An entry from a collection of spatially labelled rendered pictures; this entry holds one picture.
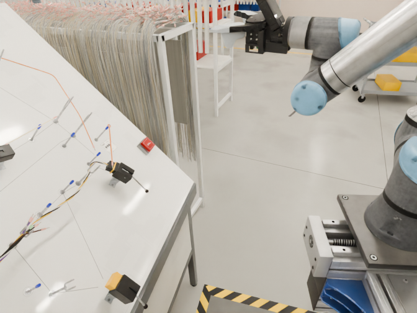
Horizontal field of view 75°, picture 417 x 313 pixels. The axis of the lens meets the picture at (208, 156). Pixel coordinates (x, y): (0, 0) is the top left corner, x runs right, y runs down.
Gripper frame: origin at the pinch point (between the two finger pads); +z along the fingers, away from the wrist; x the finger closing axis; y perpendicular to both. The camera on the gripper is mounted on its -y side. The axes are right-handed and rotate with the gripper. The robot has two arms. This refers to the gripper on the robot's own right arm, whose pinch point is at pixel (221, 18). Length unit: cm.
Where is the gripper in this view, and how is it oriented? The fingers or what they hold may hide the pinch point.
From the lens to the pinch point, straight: 86.0
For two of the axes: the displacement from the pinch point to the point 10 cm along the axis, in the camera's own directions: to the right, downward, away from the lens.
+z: -8.7, -2.7, 4.2
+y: 1.0, 7.4, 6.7
